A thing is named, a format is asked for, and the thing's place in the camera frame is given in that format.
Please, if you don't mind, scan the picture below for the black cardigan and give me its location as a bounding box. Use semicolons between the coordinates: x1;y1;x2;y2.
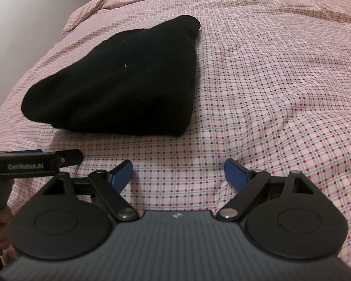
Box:
21;15;201;137

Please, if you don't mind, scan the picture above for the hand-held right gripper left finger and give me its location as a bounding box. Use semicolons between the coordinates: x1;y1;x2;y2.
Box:
32;159;140;222

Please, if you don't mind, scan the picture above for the pink checked duvet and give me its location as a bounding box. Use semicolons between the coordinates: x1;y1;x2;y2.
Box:
0;0;351;270

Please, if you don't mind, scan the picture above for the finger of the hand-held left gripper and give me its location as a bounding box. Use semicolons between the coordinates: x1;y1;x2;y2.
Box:
18;149;84;167

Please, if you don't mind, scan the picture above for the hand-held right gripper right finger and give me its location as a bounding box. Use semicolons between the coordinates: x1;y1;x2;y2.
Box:
216;158;322;222

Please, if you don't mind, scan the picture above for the person's left hand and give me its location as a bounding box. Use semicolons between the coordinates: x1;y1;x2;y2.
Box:
0;180;17;266

